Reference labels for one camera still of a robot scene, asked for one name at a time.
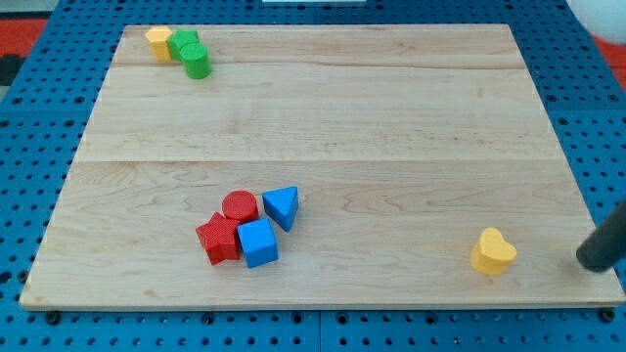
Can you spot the wooden board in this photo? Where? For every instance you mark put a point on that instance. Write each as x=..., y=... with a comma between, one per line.
x=405, y=142

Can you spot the red star block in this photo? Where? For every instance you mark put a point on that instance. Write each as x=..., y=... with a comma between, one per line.
x=219, y=238

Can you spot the green hexagon block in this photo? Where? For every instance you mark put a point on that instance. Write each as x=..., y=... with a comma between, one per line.
x=179, y=39

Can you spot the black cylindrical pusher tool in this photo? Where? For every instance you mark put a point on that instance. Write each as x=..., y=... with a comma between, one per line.
x=606, y=245

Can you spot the green cylinder block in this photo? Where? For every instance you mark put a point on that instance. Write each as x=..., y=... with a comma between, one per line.
x=195, y=59

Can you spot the red cylinder block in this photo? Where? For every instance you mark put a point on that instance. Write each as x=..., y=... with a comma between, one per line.
x=240, y=205

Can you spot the yellow hexagon block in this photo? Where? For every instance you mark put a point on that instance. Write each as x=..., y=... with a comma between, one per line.
x=157, y=37

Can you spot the blue cube block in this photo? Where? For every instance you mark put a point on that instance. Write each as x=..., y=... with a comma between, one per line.
x=258, y=242

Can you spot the yellow heart block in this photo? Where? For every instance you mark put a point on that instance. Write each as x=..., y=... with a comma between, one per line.
x=492, y=255

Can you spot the blue triangle block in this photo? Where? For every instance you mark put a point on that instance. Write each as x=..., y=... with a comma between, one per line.
x=281, y=205

